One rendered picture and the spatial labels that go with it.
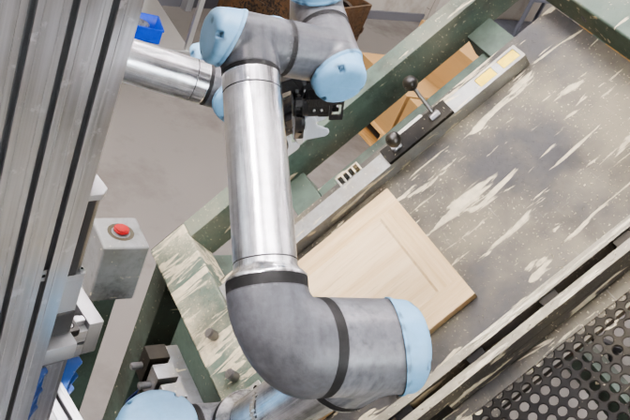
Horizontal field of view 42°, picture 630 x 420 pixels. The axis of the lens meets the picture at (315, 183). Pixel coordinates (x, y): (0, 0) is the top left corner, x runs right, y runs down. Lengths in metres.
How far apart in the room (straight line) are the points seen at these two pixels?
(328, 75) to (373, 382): 0.39
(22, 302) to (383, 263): 1.00
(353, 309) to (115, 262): 1.22
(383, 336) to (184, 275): 1.27
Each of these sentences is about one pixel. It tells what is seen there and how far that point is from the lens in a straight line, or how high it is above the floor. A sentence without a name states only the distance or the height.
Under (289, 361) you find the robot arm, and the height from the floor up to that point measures 1.61.
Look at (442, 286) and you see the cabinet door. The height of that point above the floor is 1.25.
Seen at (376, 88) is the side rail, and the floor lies 1.41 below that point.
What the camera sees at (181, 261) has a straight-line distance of 2.18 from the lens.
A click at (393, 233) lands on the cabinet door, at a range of 1.93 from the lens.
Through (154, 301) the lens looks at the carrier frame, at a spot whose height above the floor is 0.68.
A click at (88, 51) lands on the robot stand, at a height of 1.80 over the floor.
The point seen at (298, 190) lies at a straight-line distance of 2.19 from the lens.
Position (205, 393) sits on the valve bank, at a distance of 2.02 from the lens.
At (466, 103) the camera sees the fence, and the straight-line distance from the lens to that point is 2.02.
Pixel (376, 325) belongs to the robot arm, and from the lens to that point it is 0.94.
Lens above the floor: 2.20
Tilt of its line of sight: 29 degrees down
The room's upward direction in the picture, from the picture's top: 24 degrees clockwise
